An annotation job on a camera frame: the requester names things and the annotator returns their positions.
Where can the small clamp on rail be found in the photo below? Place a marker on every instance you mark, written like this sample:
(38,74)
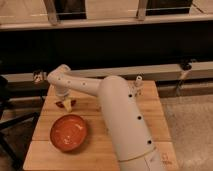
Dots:
(39,76)

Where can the clear plastic bottle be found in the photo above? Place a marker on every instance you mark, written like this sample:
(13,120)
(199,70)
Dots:
(136,85)

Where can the red pepper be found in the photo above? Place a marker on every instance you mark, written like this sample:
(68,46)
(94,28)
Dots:
(60,104)

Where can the black clamp with cable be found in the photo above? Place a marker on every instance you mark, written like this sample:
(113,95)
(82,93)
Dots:
(186,67)

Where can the orange ceramic bowl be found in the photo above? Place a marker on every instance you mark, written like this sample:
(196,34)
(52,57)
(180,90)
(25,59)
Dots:
(68,132)

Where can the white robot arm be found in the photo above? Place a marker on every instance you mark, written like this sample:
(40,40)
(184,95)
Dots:
(132,141)

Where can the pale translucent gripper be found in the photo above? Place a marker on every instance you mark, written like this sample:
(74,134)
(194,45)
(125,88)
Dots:
(67,103)

